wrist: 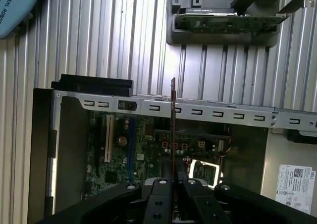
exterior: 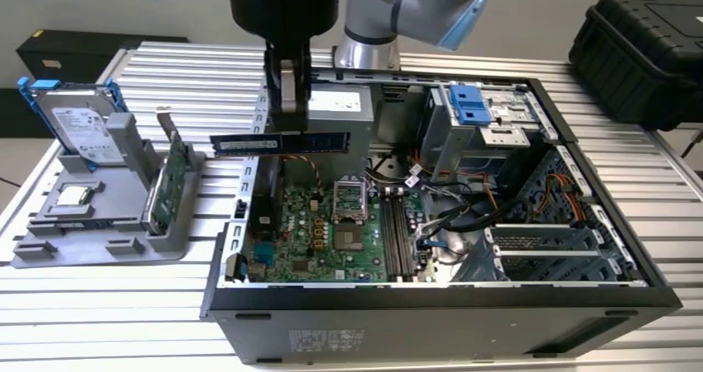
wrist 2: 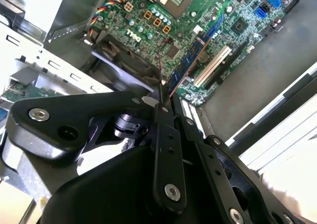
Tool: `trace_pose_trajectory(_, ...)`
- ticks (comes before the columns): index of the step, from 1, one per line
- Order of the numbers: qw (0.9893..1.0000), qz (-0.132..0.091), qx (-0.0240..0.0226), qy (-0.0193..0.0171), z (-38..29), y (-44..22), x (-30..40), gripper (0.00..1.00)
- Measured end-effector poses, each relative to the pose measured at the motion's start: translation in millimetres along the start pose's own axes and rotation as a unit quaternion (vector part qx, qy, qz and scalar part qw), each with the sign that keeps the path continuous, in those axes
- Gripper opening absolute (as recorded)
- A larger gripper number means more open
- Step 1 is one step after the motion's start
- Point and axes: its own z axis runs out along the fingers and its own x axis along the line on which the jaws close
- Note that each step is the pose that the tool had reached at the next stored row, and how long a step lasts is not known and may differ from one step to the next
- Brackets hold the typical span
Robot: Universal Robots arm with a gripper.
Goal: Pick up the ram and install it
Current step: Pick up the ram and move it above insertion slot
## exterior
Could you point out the grey parts rack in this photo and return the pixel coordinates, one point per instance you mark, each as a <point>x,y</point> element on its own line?
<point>120,191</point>

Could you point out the silver CPU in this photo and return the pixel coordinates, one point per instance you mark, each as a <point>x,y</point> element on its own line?
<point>75,195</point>

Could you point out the black cabinet yellow label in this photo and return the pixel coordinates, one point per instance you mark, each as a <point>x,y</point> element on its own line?
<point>71,51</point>

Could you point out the blue plastic drive latch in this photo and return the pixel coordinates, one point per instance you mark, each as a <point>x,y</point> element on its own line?
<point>467,108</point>

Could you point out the black case fan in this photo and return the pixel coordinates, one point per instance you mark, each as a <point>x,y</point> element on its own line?
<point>266,207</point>

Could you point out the hard disk in blue carrier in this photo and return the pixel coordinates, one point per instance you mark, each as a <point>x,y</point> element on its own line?
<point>83,129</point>

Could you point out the CPU socket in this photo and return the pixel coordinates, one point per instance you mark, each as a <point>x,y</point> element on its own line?
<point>347,236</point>

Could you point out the green graphics card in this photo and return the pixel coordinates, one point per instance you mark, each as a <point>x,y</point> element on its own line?
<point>170,182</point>

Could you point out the grey metal slot cover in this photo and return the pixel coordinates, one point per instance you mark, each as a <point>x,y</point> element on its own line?
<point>549,267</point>
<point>538,238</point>

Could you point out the green motherboard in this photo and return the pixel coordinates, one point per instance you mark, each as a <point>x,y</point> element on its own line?
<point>307,240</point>

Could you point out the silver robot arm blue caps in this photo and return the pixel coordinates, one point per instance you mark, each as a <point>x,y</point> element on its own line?
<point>369,18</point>

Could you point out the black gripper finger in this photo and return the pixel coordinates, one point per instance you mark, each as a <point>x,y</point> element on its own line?
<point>275,121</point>

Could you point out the dark blue RAM stick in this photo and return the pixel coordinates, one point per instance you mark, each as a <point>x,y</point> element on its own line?
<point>247,145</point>

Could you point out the black hard equipment case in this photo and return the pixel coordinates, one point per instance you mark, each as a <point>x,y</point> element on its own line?
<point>637,59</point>

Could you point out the black open PC case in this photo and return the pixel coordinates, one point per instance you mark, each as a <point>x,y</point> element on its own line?
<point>385,331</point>

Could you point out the grey power supply unit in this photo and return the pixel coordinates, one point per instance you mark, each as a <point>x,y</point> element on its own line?
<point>340,117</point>

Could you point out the low black cabinet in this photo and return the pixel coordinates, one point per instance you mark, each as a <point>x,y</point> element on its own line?
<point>10,112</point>

